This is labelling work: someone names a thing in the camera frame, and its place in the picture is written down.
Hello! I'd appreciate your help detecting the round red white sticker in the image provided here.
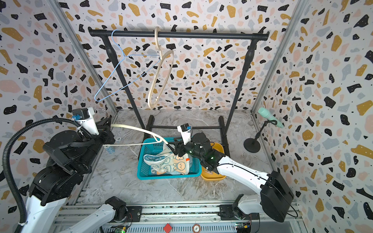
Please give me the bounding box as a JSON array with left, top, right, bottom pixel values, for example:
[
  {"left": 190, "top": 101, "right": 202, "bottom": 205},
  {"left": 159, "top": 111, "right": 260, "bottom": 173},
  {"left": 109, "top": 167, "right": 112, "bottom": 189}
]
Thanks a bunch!
[{"left": 192, "top": 224, "right": 201, "bottom": 233}]

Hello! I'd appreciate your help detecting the large wooden hanger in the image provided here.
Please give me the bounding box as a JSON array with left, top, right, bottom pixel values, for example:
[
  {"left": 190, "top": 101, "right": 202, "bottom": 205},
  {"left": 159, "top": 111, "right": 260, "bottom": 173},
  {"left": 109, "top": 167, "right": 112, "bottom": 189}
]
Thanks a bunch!
[{"left": 111, "top": 124, "right": 169, "bottom": 146}]

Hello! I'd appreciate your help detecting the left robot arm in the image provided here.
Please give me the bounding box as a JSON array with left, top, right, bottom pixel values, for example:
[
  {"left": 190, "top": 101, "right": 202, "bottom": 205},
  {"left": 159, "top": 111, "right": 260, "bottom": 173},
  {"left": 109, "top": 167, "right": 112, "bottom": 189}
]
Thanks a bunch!
[{"left": 20, "top": 117, "right": 115, "bottom": 233}]

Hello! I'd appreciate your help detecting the black clothes rack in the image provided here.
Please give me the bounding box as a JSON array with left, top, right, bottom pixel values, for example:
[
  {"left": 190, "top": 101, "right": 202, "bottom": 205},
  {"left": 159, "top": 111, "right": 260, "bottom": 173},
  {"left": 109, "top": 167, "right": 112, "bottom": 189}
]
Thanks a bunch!
[{"left": 88, "top": 27, "right": 270, "bottom": 159}]

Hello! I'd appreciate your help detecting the mint green microphone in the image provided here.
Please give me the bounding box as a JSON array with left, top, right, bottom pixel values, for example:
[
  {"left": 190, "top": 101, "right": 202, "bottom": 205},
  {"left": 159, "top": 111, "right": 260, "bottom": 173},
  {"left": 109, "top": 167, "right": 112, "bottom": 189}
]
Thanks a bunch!
[{"left": 258, "top": 107, "right": 284, "bottom": 128}]

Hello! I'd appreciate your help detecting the yellow plastic bin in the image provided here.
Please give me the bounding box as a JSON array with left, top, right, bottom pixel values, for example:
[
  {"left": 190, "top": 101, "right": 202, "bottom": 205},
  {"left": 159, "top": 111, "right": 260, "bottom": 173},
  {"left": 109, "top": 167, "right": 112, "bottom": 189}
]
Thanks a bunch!
[{"left": 201, "top": 142, "right": 226, "bottom": 182}]

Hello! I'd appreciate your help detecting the teal jellyfish pattern towel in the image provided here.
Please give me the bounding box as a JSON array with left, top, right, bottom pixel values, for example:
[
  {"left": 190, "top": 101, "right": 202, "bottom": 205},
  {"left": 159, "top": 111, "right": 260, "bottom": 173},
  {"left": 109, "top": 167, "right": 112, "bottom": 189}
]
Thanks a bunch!
[{"left": 143, "top": 144, "right": 190, "bottom": 175}]

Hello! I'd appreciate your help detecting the black corrugated cable conduit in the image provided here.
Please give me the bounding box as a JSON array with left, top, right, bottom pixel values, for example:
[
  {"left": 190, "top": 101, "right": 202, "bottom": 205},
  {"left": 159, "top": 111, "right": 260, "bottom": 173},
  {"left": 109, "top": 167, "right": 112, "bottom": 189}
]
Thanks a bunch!
[{"left": 1, "top": 117, "right": 88, "bottom": 233}]

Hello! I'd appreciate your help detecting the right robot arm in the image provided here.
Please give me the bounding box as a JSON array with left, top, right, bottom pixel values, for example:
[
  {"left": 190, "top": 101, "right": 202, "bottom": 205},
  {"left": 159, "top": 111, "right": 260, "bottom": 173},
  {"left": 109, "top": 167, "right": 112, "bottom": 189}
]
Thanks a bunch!
[{"left": 168, "top": 133, "right": 294, "bottom": 222}]

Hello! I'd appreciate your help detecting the red diamond sticker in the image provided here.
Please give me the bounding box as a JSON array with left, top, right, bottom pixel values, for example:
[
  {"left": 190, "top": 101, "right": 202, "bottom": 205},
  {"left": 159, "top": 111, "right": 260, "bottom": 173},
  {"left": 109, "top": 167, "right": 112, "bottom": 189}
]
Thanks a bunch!
[{"left": 163, "top": 223, "right": 173, "bottom": 233}]

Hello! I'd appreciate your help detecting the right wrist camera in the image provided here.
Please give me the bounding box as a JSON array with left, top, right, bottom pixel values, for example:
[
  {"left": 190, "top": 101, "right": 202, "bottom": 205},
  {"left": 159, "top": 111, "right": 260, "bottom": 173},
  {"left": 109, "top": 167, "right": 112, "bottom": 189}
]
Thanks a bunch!
[{"left": 177, "top": 123, "right": 192, "bottom": 145}]

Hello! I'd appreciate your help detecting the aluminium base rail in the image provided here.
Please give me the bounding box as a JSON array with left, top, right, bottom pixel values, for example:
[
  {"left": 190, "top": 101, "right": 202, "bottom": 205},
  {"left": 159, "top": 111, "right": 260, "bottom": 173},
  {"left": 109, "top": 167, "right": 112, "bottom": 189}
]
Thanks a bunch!
[{"left": 49, "top": 200, "right": 292, "bottom": 233}]

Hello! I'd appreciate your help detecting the black microphone stand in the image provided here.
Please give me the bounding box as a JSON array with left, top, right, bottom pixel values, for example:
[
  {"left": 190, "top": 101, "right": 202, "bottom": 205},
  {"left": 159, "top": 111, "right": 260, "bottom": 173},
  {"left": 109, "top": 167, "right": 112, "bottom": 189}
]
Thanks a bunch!
[{"left": 243, "top": 120, "right": 277, "bottom": 153}]

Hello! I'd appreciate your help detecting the teal plastic basket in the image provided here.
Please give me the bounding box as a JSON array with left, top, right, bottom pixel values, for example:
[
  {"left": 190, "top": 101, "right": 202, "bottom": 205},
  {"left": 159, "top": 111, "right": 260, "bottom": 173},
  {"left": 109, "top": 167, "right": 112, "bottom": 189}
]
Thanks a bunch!
[{"left": 137, "top": 138, "right": 202, "bottom": 180}]

